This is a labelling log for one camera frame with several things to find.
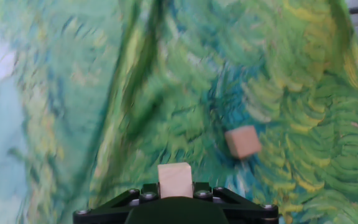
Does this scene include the painted landscape cloth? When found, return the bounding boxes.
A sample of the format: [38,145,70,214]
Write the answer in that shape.
[0,0,358,224]

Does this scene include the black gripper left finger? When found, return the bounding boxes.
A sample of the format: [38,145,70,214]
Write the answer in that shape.
[72,182,160,224]

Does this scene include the small wooden cube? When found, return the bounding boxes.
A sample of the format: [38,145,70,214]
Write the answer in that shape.
[224,124,263,161]
[157,162,195,199]

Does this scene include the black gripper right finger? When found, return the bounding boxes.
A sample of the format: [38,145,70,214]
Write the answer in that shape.
[193,182,280,224]

